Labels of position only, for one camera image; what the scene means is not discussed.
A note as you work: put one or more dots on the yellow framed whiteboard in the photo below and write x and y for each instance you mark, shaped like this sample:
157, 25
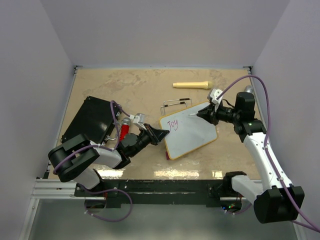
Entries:
186, 133

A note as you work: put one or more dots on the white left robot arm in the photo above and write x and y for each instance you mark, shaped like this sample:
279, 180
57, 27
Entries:
72, 159

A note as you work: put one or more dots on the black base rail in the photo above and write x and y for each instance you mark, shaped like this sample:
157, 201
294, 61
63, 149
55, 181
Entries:
209, 193

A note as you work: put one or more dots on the cream toy microphone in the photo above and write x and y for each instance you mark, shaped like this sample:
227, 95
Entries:
193, 85

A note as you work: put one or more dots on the red toy microphone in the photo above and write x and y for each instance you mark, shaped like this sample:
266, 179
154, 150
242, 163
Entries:
125, 127

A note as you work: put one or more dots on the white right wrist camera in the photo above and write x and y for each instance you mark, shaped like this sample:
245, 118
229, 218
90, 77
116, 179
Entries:
213, 96

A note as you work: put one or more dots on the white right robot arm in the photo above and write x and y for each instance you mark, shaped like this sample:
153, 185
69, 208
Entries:
276, 199

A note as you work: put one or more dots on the silver toy microphone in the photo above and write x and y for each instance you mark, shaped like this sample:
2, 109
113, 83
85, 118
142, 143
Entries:
249, 89

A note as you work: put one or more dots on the black hard case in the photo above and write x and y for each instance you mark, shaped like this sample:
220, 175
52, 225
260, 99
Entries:
93, 119

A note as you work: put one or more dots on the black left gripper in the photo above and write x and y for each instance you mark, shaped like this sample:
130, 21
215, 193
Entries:
160, 134

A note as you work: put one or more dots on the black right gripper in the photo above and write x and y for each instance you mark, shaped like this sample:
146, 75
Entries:
207, 114

